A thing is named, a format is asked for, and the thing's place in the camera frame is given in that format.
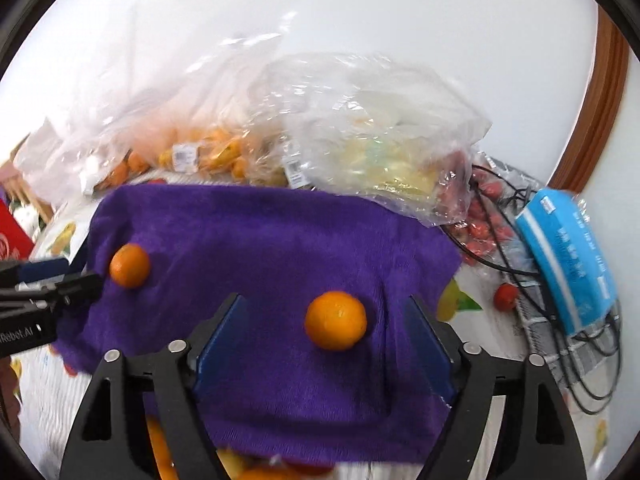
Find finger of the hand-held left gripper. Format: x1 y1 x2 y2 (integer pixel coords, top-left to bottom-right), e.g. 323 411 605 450
15 272 103 311
0 257 69 286

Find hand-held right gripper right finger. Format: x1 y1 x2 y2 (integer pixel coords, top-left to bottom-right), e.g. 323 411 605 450
404 294 588 480

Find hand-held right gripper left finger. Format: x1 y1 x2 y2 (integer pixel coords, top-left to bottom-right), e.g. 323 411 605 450
60 292 249 480

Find small orange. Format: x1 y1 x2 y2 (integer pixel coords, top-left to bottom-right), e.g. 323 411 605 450
109 244 151 289

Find large orange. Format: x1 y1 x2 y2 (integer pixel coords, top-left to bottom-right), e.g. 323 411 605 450
305 291 368 351

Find bag of red fruits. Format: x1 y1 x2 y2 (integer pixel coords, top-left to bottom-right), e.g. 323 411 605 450
442 155 521 266

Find red box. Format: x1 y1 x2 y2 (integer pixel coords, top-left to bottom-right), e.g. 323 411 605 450
0 199 36 261

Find wooden furniture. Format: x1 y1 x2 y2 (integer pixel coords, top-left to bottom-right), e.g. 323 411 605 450
2 157 56 223

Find small red fruit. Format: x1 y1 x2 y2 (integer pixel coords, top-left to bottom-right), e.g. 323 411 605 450
493 283 520 312

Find purple towel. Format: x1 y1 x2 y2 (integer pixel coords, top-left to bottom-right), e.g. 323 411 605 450
52 184 463 463

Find grey patterned cloth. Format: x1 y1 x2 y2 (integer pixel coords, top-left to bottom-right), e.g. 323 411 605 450
505 240 621 391

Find blue tissue pack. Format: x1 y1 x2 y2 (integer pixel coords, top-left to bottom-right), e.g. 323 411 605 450
515 189 621 337

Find clear bag of yellow fruit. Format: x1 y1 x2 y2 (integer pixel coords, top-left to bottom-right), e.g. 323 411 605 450
250 52 493 228

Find black cable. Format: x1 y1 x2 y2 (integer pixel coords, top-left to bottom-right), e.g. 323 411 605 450
450 162 623 416

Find wooden door frame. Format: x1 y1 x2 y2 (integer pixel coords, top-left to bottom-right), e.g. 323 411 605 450
547 7 630 193

